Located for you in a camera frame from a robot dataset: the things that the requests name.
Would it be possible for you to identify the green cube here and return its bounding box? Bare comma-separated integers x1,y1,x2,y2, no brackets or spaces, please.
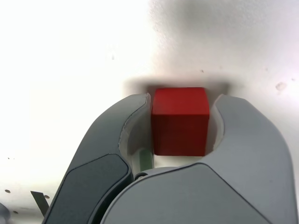
139,149,154,170

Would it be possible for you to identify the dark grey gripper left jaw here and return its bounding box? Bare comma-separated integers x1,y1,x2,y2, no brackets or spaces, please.
43,92,155,224

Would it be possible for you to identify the red cube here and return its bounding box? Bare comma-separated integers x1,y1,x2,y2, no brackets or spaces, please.
150,87,210,157

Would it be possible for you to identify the black tape strip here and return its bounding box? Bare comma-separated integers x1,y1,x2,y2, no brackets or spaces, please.
30,190,50,217

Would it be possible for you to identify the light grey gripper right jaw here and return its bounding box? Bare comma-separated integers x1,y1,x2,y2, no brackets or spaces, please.
100,94,294,224

